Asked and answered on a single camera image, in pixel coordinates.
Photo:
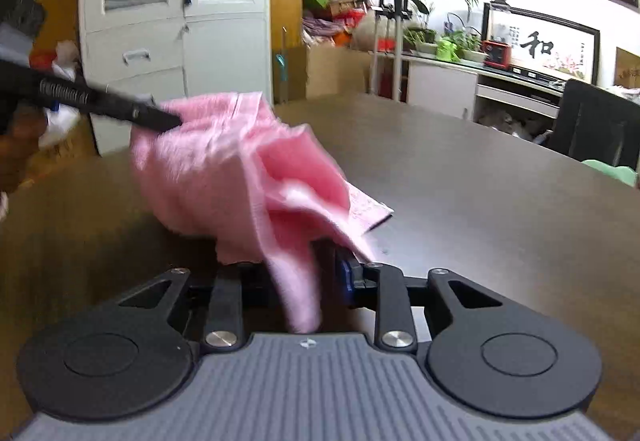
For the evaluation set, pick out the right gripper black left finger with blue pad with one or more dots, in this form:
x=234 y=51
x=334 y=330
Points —
x=180 y=310

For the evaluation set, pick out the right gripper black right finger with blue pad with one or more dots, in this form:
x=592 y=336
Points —
x=392 y=295

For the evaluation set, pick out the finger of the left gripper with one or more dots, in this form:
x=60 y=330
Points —
x=143 y=114

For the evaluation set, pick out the pink terry towel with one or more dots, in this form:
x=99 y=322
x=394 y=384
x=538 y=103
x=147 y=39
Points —
x=262 y=189

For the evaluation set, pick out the white metal filing cabinet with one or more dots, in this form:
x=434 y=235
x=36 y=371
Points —
x=168 y=49

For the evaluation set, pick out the cardboard box on floor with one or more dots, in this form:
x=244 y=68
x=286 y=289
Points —
x=306 y=72

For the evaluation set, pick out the white low sideboard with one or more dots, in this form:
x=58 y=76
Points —
x=458 y=90

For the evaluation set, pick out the green cushion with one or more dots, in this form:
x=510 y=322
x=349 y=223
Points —
x=623 y=174

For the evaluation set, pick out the black office chair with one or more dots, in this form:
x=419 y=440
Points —
x=595 y=124

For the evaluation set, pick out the potted palm plant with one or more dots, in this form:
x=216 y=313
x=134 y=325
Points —
x=448 y=29

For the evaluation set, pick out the lower framed calligraphy painting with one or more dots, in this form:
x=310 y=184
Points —
x=553 y=48

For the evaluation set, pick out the red blender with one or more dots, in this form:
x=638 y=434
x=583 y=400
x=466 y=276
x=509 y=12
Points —
x=496 y=34

